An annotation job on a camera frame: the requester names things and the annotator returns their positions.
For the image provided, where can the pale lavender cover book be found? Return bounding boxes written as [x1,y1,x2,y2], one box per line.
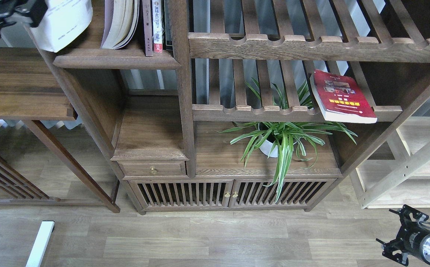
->
[101,0,139,49]

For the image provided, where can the yellow green cover book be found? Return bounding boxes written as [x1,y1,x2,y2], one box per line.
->
[30,0,93,52]

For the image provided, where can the white plant pot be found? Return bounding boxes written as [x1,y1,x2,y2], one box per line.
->
[259,135,279,158]

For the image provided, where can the dark wooden bookshelf cabinet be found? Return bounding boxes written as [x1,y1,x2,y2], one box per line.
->
[37,0,430,214]

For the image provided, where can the light wooden shelf unit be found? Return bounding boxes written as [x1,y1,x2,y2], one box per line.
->
[350,116,430,208]

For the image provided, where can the dark wooden side table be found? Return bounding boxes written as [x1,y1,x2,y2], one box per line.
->
[0,47,120,213]

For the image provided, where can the maroon upright book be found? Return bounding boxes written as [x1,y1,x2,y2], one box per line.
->
[141,0,154,56]

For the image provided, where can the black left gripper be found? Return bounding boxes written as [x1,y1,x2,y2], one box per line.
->
[0,0,47,39]

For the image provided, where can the red cover book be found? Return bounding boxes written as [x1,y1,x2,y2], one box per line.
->
[310,69,377,124]

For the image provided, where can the green spider plant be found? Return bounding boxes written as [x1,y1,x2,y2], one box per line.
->
[218,77,359,203]

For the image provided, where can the white metal bar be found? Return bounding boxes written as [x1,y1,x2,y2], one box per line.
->
[25,220,55,267]

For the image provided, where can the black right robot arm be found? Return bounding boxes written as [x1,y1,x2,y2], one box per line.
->
[376,204,430,266]

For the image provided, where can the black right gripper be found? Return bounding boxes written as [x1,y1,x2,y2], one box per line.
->
[376,205,430,266]

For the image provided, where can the dark upright book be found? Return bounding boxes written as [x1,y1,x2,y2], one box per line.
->
[163,0,174,51]

